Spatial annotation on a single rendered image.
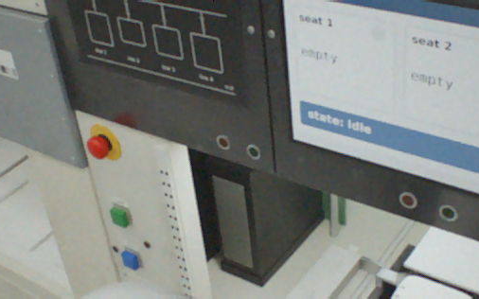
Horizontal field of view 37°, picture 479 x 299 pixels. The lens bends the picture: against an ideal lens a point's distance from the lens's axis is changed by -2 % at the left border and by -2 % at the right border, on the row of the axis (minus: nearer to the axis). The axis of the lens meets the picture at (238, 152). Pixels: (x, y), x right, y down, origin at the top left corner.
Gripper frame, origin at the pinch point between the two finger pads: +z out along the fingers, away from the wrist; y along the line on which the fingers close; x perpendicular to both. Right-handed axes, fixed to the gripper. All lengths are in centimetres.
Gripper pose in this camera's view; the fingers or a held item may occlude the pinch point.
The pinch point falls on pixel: (456, 271)
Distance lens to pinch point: 104.9
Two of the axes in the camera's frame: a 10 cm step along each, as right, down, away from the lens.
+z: 5.8, -5.0, 6.4
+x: -1.0, -8.2, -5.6
